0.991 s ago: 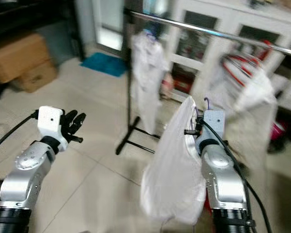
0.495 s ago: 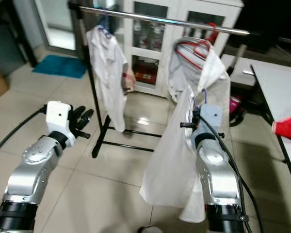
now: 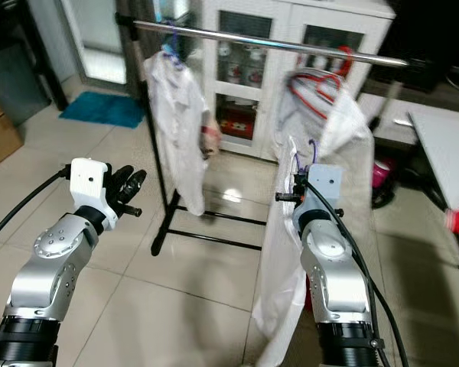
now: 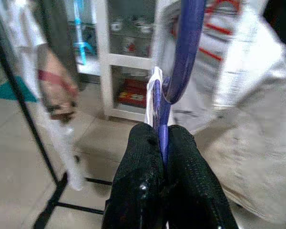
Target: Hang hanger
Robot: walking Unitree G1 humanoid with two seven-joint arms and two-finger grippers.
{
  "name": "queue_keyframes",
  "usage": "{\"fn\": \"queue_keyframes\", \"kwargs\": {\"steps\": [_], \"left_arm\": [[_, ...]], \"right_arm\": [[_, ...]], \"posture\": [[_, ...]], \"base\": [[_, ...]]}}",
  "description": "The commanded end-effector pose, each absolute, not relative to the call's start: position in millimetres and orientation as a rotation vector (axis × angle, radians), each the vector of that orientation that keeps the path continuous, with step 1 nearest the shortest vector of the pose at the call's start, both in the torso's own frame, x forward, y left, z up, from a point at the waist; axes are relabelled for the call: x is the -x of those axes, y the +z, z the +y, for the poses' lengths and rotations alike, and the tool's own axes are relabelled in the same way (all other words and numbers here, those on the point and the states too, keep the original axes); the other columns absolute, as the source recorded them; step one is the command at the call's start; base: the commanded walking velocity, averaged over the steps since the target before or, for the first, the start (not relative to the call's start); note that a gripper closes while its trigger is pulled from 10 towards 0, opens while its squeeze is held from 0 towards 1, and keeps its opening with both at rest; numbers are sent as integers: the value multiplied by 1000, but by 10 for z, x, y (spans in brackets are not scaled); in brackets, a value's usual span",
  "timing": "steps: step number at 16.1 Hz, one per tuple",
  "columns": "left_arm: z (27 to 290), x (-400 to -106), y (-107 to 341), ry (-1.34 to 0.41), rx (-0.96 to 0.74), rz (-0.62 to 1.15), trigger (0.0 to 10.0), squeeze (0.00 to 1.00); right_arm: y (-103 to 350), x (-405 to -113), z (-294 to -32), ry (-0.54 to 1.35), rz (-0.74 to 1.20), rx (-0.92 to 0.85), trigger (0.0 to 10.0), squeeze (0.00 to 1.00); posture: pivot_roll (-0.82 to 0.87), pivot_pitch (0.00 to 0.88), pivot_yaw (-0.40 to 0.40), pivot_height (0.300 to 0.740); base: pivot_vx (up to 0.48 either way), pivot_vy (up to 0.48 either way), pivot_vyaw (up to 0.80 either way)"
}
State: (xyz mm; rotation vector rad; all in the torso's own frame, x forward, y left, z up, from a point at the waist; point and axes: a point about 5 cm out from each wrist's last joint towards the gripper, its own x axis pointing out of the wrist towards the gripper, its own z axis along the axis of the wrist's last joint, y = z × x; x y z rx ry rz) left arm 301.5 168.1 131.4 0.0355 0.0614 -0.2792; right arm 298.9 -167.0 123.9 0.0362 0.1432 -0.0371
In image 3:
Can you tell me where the thin white garment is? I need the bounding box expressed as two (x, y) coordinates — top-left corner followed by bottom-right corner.
(249, 136), (313, 367)

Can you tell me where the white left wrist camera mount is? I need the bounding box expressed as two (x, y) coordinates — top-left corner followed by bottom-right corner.
(69, 158), (109, 230)

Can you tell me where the magenta vacuum cleaner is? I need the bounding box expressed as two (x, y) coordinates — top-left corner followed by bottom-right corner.
(371, 157), (396, 207)

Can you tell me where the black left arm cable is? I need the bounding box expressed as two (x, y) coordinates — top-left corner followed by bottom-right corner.
(0, 168), (73, 249)

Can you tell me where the black speaker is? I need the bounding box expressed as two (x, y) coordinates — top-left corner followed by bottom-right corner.
(390, 0), (459, 73)

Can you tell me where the red hanger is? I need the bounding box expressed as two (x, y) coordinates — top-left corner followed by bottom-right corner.
(287, 46), (358, 123)

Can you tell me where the white glass-door cabinet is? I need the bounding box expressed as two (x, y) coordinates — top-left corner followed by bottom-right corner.
(199, 0), (395, 161)

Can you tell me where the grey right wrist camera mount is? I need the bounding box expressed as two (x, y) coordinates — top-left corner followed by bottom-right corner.
(295, 164), (345, 230)

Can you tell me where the printed cardboard box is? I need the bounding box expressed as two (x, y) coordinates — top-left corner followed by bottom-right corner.
(0, 115), (25, 173)

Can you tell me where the chrome and black clothes rack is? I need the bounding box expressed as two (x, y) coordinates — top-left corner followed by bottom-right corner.
(115, 11), (448, 257)

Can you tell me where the blue floor mat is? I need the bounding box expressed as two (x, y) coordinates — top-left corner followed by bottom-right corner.
(59, 90), (148, 129)

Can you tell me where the blue and purple hanger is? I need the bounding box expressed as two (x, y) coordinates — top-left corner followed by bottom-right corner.
(161, 27), (189, 70)

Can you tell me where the black desk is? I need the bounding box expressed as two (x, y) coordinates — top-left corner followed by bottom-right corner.
(0, 0), (71, 129)

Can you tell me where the white framed glass door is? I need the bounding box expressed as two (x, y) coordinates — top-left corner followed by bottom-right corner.
(61, 0), (131, 85)

